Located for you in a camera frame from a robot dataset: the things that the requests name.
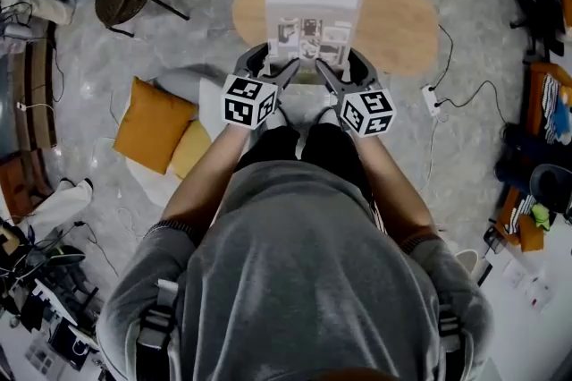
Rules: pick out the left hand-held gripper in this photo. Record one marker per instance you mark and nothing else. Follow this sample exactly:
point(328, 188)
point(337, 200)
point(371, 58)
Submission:
point(243, 102)

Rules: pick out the person's shoe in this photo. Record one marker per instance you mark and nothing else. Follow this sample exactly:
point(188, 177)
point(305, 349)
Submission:
point(280, 117)
point(329, 119)

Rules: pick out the person's left shoe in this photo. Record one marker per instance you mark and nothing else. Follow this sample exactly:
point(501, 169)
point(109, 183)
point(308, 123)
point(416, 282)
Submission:
point(280, 117)

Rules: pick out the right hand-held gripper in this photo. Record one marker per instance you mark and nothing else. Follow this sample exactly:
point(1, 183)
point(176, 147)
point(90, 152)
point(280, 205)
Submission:
point(366, 111)

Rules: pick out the white power strip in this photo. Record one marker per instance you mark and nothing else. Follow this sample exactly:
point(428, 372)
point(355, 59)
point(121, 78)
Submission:
point(431, 99)

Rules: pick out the oval wooden table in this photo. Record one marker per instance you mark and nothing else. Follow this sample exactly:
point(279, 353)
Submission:
point(397, 26)

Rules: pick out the black office chair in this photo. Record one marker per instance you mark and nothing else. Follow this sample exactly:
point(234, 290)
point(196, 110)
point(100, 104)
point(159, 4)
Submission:
point(543, 21)

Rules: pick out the printed booklet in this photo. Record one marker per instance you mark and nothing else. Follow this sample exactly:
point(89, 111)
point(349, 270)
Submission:
point(313, 12)

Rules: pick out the person's right forearm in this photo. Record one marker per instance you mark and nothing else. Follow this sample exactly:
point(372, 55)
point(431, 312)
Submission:
point(397, 187)

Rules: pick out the orange cushion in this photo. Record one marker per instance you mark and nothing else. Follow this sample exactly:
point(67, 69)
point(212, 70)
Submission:
point(152, 124)

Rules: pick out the yellow cushion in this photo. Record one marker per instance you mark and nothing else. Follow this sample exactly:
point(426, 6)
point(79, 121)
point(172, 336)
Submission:
point(192, 149)

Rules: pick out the person's left forearm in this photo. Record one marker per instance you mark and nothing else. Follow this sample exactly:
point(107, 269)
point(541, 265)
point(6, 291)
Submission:
point(210, 173)

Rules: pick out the person's grey shirt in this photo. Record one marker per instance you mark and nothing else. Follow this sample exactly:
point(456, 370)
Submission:
point(295, 272)

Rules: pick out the white beanbag seat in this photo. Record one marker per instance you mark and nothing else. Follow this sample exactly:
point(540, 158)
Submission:
point(147, 187)

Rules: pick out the person's right shoe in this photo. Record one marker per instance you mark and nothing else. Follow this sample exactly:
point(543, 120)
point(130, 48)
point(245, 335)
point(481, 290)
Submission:
point(329, 119)

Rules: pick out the person's black trousers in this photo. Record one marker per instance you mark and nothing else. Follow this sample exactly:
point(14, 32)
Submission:
point(277, 146)

